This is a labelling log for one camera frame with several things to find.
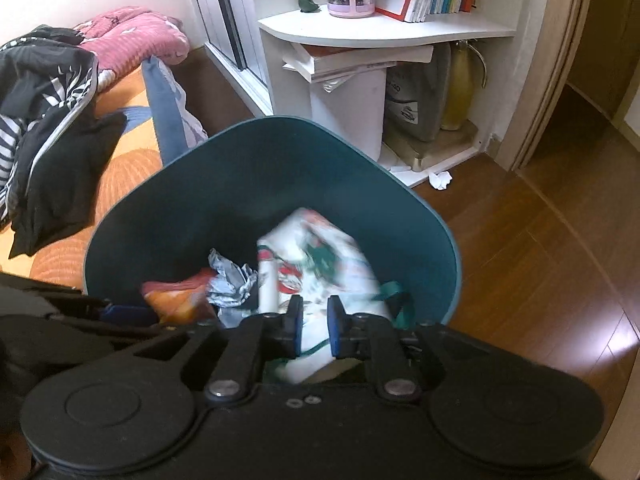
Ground orange snack packet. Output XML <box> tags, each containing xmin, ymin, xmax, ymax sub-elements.
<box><xmin>141</xmin><ymin>268</ymin><xmax>218</xmax><ymax>325</ymax></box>

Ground white green printed paper bag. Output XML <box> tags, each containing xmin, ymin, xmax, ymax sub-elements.
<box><xmin>256</xmin><ymin>207</ymin><xmax>416</xmax><ymax>386</ymax></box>

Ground crumpled silver wrapper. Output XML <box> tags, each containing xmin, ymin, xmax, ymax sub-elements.
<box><xmin>206</xmin><ymin>247</ymin><xmax>261</xmax><ymax>328</ymax></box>

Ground dark leaf-print duvet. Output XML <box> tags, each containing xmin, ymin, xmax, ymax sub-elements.
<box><xmin>0</xmin><ymin>27</ymin><xmax>101</xmax><ymax>231</ymax></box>

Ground yellow thermos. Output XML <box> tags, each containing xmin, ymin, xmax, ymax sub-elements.
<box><xmin>440</xmin><ymin>39</ymin><xmax>486</xmax><ymax>132</ymax></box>

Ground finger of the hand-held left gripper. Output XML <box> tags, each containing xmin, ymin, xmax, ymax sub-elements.
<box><xmin>99</xmin><ymin>304</ymin><xmax>161</xmax><ymax>328</ymax></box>

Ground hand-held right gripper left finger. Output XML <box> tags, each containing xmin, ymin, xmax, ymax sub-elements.
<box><xmin>95</xmin><ymin>295</ymin><xmax>305</xmax><ymax>404</ymax></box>

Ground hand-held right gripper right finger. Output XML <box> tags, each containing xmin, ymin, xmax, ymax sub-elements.
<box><xmin>326</xmin><ymin>294</ymin><xmax>540</xmax><ymax>404</ymax></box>

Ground grey plastic jug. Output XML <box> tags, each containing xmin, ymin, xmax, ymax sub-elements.
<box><xmin>384</xmin><ymin>42</ymin><xmax>451</xmax><ymax>143</ymax></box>

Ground dark teal trash bin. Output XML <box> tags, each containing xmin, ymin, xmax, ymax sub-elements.
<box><xmin>82</xmin><ymin>116</ymin><xmax>462</xmax><ymax>386</ymax></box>

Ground stack of papers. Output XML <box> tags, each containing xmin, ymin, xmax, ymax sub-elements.
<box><xmin>281</xmin><ymin>42</ymin><xmax>435</xmax><ymax>85</ymax></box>

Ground white storage box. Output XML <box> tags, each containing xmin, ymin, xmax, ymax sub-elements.
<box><xmin>310</xmin><ymin>67</ymin><xmax>387</xmax><ymax>161</ymax></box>

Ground black garment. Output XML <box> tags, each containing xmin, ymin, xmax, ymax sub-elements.
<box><xmin>9</xmin><ymin>110</ymin><xmax>128</xmax><ymax>258</ymax></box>

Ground white shelf unit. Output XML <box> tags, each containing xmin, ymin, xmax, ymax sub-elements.
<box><xmin>245</xmin><ymin>0</ymin><xmax>556</xmax><ymax>188</ymax></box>

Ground pink corduroy pillow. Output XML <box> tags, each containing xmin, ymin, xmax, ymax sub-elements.
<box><xmin>75</xmin><ymin>6</ymin><xmax>191</xmax><ymax>66</ymax></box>

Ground white sliding-door wardrobe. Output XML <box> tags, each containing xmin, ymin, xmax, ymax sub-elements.
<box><xmin>182</xmin><ymin>0</ymin><xmax>273</xmax><ymax>116</ymax></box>

